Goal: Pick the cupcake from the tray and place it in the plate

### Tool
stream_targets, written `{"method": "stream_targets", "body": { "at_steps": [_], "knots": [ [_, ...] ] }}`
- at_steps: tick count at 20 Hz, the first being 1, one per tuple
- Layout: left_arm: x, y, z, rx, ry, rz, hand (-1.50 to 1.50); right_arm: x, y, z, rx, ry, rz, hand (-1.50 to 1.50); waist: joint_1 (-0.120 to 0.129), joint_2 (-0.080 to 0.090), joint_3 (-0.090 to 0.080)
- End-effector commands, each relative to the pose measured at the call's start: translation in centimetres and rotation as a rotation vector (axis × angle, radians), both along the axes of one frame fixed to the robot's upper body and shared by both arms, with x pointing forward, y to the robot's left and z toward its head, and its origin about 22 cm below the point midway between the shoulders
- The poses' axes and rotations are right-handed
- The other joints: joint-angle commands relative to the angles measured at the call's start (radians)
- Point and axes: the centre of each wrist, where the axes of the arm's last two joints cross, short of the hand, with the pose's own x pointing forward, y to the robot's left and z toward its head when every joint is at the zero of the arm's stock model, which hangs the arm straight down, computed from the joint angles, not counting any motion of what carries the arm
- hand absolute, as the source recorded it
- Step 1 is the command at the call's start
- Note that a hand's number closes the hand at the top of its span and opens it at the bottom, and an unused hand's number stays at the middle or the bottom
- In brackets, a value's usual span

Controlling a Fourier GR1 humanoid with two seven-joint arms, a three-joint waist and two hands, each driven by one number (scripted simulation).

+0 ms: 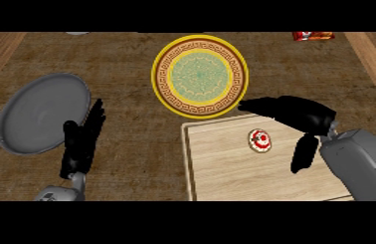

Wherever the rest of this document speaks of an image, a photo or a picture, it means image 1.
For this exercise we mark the yellow patterned plate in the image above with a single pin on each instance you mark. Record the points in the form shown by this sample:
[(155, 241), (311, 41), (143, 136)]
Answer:
[(199, 76)]

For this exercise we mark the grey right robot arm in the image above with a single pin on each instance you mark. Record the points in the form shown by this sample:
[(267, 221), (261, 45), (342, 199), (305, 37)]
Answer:
[(349, 163)]

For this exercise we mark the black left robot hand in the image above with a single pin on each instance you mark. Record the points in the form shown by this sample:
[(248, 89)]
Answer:
[(80, 141)]

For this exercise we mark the grey round plate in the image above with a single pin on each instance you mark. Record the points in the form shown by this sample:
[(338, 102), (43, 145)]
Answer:
[(41, 113)]

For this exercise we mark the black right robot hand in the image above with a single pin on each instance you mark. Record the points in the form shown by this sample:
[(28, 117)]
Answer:
[(302, 117)]

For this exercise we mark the pale wooden tray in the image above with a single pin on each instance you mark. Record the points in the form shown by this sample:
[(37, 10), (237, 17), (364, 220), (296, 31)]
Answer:
[(254, 168)]

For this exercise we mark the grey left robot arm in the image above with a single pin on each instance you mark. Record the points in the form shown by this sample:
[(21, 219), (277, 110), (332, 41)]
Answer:
[(63, 190)]

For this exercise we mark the white round object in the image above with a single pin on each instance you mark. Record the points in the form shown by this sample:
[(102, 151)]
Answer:
[(77, 33)]

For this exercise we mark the red box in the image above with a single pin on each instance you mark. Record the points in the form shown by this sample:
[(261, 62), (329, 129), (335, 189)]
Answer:
[(313, 35)]

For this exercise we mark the red and white cupcake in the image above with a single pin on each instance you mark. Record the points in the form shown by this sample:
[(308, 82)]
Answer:
[(259, 140)]

